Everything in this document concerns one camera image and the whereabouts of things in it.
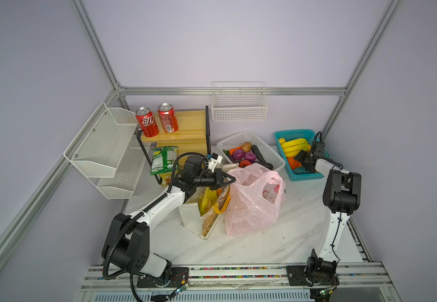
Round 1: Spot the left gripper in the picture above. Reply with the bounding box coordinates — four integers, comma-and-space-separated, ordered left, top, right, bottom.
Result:
194, 168, 236, 191

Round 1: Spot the yellow chips bag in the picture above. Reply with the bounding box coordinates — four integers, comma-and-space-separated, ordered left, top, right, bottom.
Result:
198, 187, 218, 216

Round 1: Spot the pink plastic grocery bag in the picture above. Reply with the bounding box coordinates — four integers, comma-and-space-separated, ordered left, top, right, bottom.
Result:
225, 163, 286, 237

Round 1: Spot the white canvas tote bag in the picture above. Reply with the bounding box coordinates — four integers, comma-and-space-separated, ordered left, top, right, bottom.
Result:
178, 186, 230, 240

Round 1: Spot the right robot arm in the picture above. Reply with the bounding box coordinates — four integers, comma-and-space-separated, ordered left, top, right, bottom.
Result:
296, 138, 362, 287

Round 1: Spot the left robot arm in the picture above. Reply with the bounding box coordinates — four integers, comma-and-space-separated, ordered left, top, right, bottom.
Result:
101, 152, 236, 286

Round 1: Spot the toy orange fruit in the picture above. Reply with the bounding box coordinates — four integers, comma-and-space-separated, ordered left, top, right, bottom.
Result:
287, 157, 302, 170

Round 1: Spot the teal plastic basket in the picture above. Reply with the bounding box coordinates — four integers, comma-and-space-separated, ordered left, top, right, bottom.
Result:
275, 129, 337, 181

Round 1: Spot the yellow toy banana bunch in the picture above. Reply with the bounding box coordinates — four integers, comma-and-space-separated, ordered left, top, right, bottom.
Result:
281, 138, 310, 158

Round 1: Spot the red toy tomato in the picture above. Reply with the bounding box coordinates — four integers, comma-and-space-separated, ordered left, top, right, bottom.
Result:
239, 160, 252, 168

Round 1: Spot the purple toy onion left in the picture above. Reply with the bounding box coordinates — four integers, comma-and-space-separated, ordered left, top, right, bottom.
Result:
232, 148, 245, 161

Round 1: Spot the purple toy onion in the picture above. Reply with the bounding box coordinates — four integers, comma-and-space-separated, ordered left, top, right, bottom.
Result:
244, 151, 257, 162
232, 148, 245, 161

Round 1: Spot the purple toy onion right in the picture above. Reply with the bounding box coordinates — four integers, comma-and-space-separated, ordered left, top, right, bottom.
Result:
244, 151, 257, 162

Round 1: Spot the white plastic basket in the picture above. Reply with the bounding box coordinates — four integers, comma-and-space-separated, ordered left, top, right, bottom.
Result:
217, 130, 286, 171

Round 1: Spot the brown toy potato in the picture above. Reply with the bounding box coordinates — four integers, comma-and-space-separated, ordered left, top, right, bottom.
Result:
241, 142, 252, 153

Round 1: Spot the dark toy cucumber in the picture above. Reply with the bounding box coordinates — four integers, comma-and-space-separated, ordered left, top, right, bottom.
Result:
251, 145, 274, 170

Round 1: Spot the green snack bag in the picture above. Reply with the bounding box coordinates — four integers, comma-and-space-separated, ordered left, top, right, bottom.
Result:
150, 146, 178, 176

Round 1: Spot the red cola can right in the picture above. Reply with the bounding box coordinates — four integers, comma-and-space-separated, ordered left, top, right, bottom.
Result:
158, 103, 179, 133

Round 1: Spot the red cola can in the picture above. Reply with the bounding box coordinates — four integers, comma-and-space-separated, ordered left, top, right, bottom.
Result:
158, 103, 179, 133
135, 107, 159, 137

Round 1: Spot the red cola can left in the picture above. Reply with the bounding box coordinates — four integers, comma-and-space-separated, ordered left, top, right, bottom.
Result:
135, 107, 159, 137

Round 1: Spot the white mesh tiered rack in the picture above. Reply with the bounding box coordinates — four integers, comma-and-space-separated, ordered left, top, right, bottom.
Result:
63, 103, 150, 200

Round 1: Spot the wooden black-frame shelf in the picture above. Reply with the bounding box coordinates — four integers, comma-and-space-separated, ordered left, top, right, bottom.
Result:
136, 105, 213, 186

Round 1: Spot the white wire wall basket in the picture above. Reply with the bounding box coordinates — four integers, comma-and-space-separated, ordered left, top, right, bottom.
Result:
212, 81, 268, 122

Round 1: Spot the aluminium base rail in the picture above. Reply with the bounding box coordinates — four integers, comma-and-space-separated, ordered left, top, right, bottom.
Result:
77, 262, 401, 301

